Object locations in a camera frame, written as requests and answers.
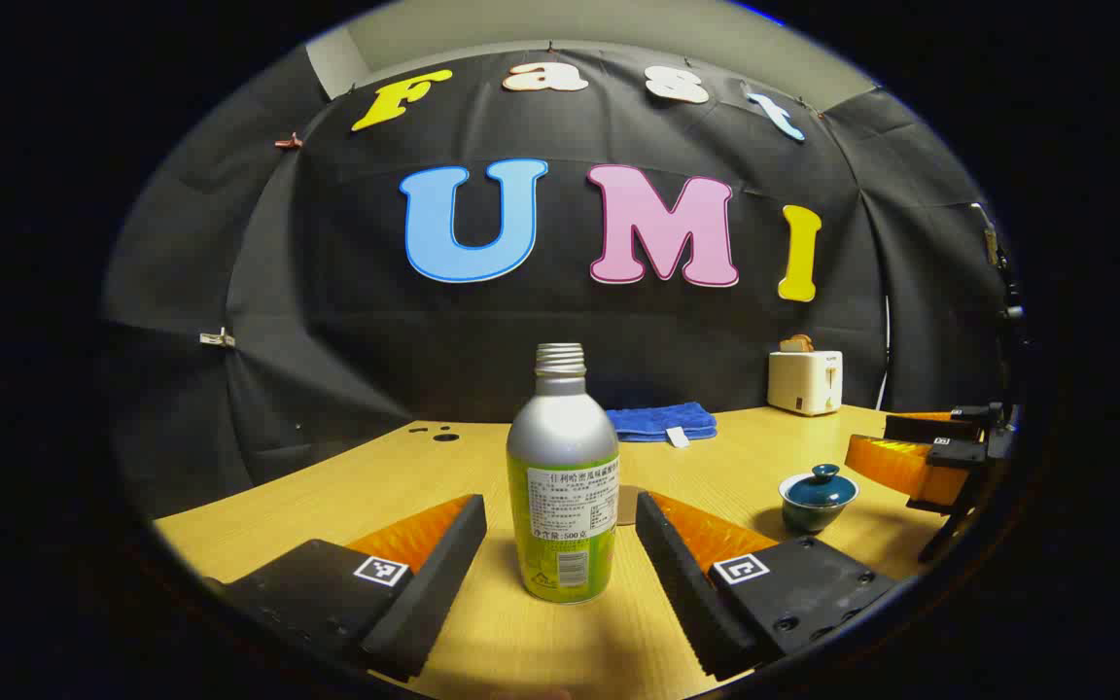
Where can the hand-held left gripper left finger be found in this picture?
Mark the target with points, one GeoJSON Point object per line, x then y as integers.
{"type": "Point", "coordinates": [424, 593]}

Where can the reddish clip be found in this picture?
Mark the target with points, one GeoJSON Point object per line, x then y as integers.
{"type": "Point", "coordinates": [289, 142]}

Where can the white clip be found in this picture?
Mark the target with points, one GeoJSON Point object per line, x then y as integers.
{"type": "Point", "coordinates": [218, 338]}

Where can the cream toaster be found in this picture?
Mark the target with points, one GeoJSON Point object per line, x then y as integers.
{"type": "Point", "coordinates": [803, 384]}

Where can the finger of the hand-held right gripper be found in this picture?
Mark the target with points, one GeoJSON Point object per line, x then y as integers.
{"type": "Point", "coordinates": [900, 465]}
{"type": "Point", "coordinates": [920, 426]}

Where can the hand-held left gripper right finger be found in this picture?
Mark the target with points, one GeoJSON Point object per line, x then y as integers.
{"type": "Point", "coordinates": [682, 583]}

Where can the silver green-label water bottle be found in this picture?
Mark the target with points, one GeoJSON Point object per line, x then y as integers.
{"type": "Point", "coordinates": [562, 467]}

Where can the folded blue towel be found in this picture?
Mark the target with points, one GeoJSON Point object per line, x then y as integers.
{"type": "Point", "coordinates": [659, 421]}

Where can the round brown coaster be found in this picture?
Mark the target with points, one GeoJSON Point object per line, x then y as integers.
{"type": "Point", "coordinates": [628, 506]}

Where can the bread slice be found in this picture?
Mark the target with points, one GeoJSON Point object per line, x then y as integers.
{"type": "Point", "coordinates": [796, 343]}

